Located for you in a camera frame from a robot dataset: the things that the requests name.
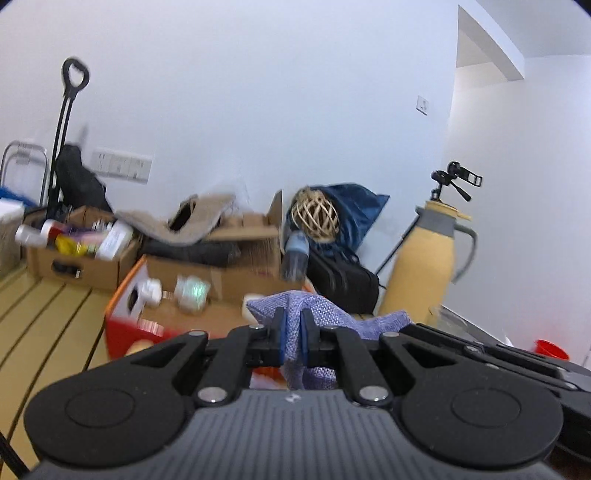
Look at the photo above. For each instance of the red plastic bucket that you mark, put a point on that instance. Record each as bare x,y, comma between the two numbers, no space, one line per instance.
551,350

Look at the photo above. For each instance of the black carry case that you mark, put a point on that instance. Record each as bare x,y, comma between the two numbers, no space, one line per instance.
341,281

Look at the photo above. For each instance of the yellow thermos jug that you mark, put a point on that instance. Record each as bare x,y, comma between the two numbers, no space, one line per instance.
425,263

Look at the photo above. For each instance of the purple knitted cloth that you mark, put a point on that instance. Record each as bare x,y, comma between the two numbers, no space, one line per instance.
323,314

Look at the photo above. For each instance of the yellow packet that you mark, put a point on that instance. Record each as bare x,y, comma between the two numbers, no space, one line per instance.
69,244

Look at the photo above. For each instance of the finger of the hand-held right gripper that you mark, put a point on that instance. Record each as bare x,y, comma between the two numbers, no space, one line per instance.
489,355

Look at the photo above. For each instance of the blue water bottle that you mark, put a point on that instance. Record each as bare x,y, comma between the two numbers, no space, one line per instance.
295,254

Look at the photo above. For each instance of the black camera tripod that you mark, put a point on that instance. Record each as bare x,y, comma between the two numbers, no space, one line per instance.
455,170

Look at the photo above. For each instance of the small white bottle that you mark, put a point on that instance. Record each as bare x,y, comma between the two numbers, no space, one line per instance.
150,293

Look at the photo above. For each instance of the white wall socket panel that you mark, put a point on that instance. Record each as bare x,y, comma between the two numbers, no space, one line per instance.
120,166

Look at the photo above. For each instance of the small brown cardboard box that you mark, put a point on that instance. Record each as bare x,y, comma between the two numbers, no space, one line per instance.
69,270

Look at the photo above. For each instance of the white light switch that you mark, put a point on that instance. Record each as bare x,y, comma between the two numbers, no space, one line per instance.
422,105

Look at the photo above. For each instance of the woven rattan ball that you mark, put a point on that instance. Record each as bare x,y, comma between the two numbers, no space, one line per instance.
318,217

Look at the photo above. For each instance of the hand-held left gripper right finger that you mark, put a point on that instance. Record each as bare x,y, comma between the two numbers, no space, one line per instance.
305,341

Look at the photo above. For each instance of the black trolley bag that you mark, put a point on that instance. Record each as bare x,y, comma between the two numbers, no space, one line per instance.
78,180

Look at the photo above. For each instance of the white labelled bottle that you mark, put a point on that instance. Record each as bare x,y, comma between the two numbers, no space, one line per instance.
113,240

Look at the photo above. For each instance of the metal tube frame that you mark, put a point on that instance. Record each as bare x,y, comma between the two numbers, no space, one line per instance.
23,152

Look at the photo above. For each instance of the dark blue cloth bag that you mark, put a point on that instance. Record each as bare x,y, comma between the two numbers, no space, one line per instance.
360,207

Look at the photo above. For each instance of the clear plastic wrapped roll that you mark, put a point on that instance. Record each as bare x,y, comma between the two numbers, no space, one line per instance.
191,295

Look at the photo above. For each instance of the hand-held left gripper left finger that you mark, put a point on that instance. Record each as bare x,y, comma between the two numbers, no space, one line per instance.
279,339

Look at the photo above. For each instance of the white bottle with red band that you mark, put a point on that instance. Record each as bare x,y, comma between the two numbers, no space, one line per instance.
37,233

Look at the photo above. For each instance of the large open cardboard box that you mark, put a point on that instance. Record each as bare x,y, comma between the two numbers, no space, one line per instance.
258,258

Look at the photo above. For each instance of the dark cloth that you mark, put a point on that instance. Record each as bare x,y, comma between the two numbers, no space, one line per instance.
194,254

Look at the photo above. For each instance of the red cardboard box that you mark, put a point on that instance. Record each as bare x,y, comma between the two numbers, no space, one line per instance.
184,323

